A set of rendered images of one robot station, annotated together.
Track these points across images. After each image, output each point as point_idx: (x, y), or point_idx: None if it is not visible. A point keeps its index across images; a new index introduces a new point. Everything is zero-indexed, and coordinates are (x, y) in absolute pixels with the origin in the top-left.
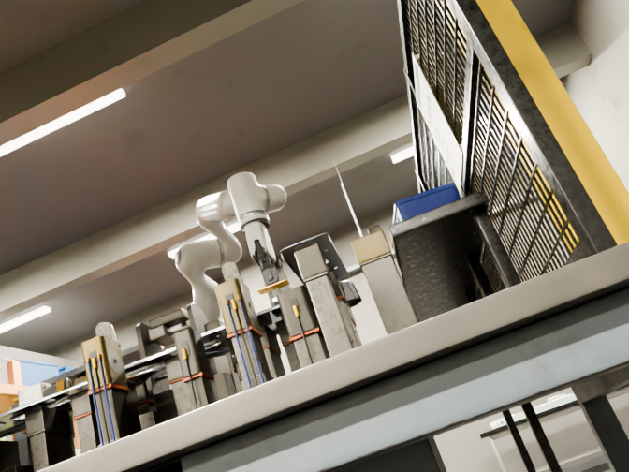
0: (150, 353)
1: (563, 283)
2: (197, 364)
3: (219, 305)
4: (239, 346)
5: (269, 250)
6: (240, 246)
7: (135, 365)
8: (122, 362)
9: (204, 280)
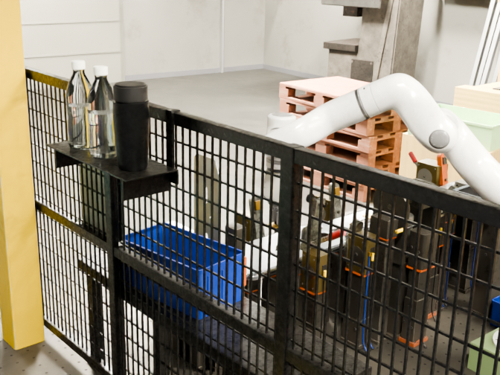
0: (414, 207)
1: None
2: None
3: (475, 188)
4: None
5: (266, 195)
6: (420, 139)
7: (346, 218)
8: (326, 215)
9: (448, 156)
